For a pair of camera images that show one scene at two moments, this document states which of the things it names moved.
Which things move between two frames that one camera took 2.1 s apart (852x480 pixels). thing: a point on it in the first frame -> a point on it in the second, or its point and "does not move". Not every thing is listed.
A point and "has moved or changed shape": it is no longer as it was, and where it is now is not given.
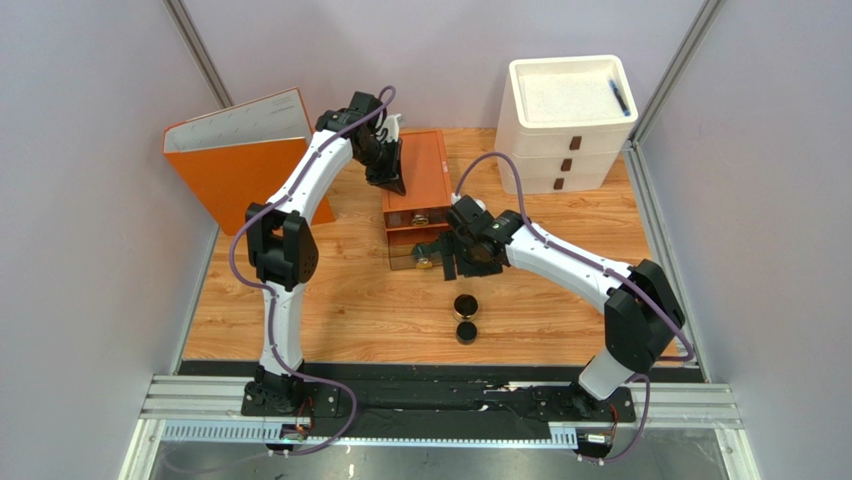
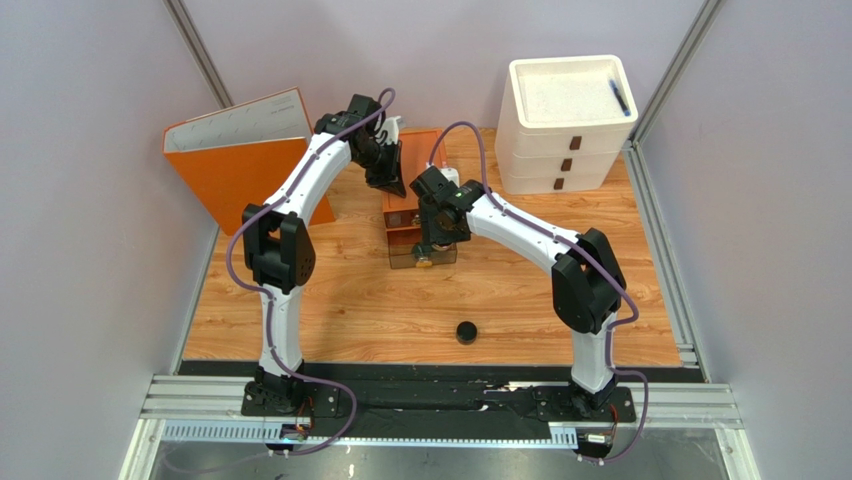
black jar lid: (466, 333) does not move
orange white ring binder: (242, 156) does not move
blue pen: (620, 99) does not move
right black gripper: (448, 247) -> (431, 242)
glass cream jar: (465, 307) has moved or changed shape
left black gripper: (391, 178) does not move
